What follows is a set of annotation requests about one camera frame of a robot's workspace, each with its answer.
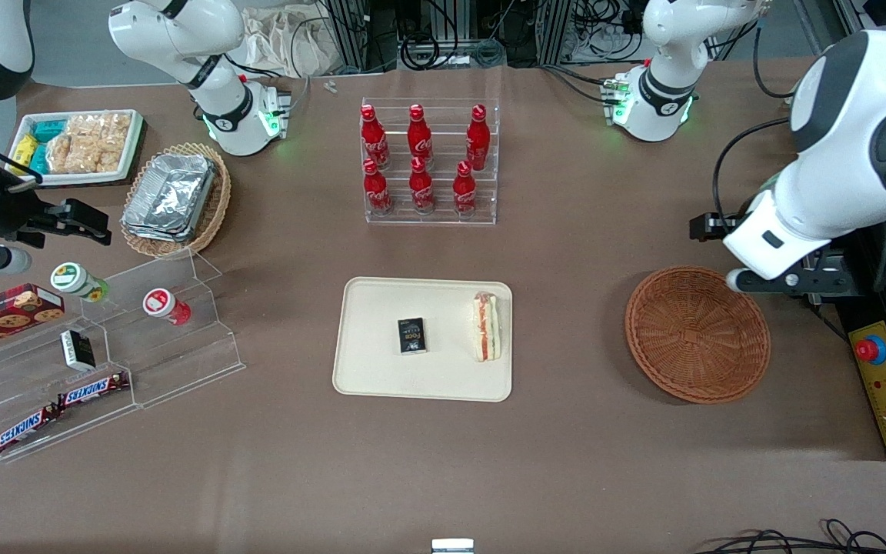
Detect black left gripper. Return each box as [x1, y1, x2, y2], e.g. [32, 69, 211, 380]
[689, 208, 761, 244]

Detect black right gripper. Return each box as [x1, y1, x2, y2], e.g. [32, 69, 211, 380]
[0, 179, 114, 249]

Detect triangular sandwich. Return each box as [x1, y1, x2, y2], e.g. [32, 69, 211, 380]
[471, 291, 504, 363]

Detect white rectangular snack tray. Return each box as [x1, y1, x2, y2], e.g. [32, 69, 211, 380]
[8, 108, 145, 189]

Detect brown wicker basket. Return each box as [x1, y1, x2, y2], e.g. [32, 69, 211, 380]
[625, 265, 772, 405]

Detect light woven oval basket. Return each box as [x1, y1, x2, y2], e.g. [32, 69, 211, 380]
[119, 142, 232, 259]

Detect cream plastic serving tray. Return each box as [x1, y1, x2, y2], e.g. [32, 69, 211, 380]
[332, 276, 514, 403]

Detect green sunflower lid jar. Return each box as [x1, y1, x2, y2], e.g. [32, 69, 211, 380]
[50, 262, 111, 303]

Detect bagged rice crackers pack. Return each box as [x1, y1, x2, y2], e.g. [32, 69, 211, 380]
[46, 112, 133, 175]

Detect grey left wrist cylinder attachment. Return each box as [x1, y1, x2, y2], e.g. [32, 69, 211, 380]
[726, 259, 853, 299]

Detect stacked aluminium foil containers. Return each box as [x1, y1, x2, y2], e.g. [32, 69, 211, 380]
[121, 152, 218, 244]

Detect red plaid cookie box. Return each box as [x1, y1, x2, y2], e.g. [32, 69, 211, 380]
[0, 283, 66, 357]

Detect red jar white lid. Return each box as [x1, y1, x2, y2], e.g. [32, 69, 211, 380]
[142, 287, 192, 327]

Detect small black white box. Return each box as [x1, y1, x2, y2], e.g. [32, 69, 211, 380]
[59, 329, 97, 372]

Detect snickers chocolate bar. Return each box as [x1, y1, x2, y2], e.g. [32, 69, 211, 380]
[0, 403, 62, 456]
[56, 371, 131, 411]

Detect black side stand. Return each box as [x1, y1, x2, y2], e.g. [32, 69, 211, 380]
[804, 222, 886, 462]

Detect clear acrylic stepped shelf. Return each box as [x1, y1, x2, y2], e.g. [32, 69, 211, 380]
[0, 247, 247, 465]

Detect red emergency stop button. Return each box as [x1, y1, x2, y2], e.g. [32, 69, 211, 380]
[854, 335, 886, 367]

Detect red cola bottle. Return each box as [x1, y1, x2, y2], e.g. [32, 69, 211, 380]
[408, 156, 436, 215]
[360, 104, 391, 171]
[452, 159, 479, 218]
[362, 158, 395, 216]
[407, 103, 435, 167]
[465, 104, 492, 172]

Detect white cloth bag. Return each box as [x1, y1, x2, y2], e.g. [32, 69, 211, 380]
[241, 6, 338, 78]

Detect clear acrylic bottle rack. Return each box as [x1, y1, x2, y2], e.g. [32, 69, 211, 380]
[360, 97, 501, 227]

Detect small black card box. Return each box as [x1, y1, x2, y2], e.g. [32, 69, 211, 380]
[397, 316, 428, 356]

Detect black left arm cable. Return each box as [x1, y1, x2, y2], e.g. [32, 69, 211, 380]
[711, 115, 795, 225]

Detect black floor cable bundle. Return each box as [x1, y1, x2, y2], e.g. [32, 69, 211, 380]
[693, 519, 886, 554]

